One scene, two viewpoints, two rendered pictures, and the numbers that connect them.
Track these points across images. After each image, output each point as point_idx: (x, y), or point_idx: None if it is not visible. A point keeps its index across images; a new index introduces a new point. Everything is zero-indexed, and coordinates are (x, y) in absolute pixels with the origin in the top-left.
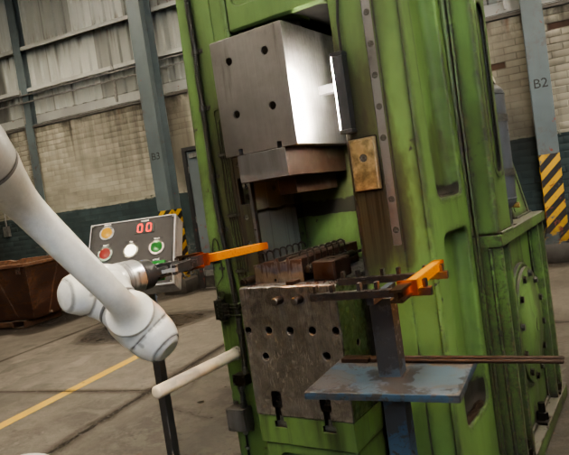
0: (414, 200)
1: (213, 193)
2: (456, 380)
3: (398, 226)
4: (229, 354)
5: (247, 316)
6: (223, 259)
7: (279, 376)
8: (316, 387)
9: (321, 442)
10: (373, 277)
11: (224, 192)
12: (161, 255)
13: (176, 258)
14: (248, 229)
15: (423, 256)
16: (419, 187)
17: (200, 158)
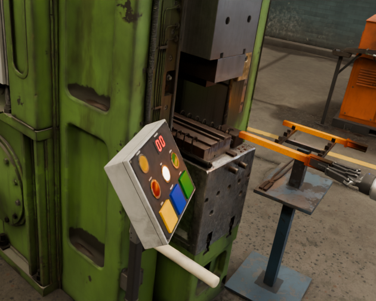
0: (250, 84)
1: (151, 88)
2: (314, 175)
3: (243, 100)
4: None
5: (208, 190)
6: None
7: (215, 221)
8: (306, 206)
9: (223, 245)
10: (284, 138)
11: (154, 85)
12: (180, 167)
13: (328, 165)
14: (165, 117)
15: (245, 116)
16: (255, 76)
17: (139, 48)
